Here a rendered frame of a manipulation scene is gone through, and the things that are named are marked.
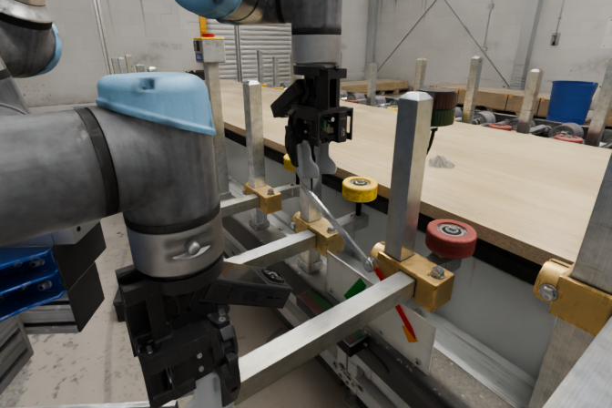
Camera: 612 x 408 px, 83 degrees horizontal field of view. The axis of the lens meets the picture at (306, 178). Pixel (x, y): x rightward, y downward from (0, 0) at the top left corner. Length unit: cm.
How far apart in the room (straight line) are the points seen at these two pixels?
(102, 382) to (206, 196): 148
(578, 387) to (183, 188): 33
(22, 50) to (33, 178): 58
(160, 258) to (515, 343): 70
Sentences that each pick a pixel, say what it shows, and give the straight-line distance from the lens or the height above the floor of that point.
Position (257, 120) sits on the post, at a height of 102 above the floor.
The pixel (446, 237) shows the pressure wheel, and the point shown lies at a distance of 62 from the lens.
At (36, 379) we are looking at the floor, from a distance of 186.
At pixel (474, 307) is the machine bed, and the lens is 85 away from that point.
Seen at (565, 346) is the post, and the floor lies 89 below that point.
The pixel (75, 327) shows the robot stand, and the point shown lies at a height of 74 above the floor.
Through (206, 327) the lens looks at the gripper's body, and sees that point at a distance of 35.
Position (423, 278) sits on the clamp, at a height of 87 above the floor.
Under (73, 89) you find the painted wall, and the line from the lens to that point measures 824.
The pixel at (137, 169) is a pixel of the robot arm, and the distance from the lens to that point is 25.
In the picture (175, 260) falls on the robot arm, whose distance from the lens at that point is 29.
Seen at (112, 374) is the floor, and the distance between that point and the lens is 173.
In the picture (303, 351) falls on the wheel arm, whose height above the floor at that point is 85.
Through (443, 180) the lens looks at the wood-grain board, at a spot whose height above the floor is 90.
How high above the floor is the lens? 120
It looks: 21 degrees down
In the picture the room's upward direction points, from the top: straight up
